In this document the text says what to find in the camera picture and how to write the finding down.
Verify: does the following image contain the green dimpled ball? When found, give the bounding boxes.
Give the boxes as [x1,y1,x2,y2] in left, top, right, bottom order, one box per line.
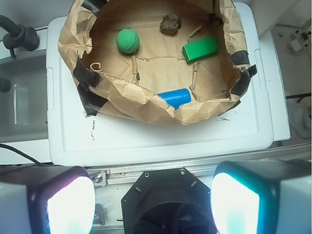
[116,29,140,54]

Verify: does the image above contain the dark grey clamp knob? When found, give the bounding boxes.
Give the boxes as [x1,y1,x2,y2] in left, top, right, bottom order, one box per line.
[0,15,39,59]

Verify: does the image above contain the black octagonal mount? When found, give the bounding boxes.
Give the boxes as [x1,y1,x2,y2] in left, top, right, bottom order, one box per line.
[121,168,217,234]

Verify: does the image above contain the white bracket parts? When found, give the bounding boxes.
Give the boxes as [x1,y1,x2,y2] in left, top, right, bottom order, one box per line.
[287,19,312,56]

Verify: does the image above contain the blue cylinder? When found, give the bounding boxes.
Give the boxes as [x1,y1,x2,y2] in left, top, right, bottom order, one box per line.
[158,88,191,110]

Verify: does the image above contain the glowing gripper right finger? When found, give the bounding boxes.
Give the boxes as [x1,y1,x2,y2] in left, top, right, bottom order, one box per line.
[211,159,312,234]

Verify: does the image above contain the green rectangular block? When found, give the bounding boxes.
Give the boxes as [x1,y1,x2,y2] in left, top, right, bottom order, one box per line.
[182,37,219,63]

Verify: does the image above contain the brown paper bag tray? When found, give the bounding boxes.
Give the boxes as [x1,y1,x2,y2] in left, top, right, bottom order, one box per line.
[58,0,257,125]

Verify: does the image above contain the black cable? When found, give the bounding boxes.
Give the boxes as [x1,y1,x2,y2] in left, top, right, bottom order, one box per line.
[0,143,53,167]

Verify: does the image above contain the white plastic lid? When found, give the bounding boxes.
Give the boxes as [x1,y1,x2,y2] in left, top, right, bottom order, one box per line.
[46,2,274,167]

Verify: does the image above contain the clear plastic bin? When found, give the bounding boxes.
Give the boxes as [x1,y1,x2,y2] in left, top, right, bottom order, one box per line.
[0,50,48,143]

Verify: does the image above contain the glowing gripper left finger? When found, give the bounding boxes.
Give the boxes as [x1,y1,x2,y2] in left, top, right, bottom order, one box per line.
[0,166,96,234]

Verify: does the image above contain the brown rock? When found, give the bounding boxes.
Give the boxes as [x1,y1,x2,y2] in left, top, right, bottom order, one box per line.
[160,15,181,36]

